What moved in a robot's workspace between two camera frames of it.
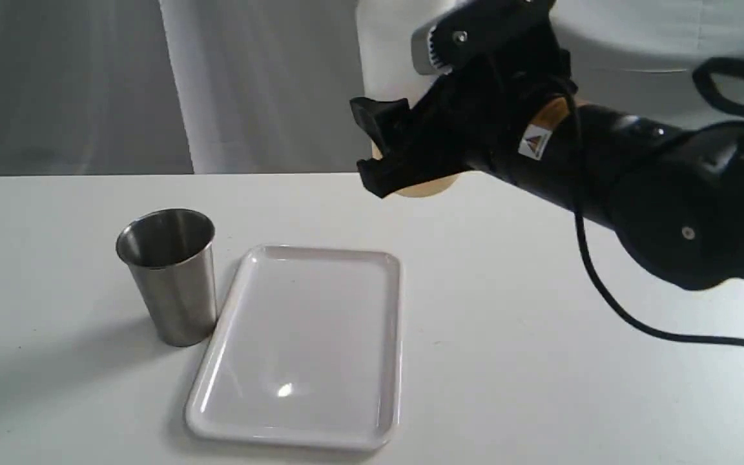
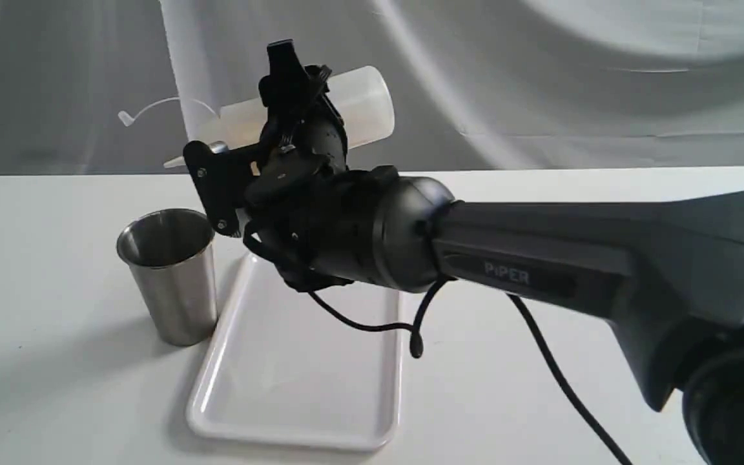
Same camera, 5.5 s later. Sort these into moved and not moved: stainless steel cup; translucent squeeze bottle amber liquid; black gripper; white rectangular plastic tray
Moved: black gripper; translucent squeeze bottle amber liquid
Not moved: stainless steel cup; white rectangular plastic tray
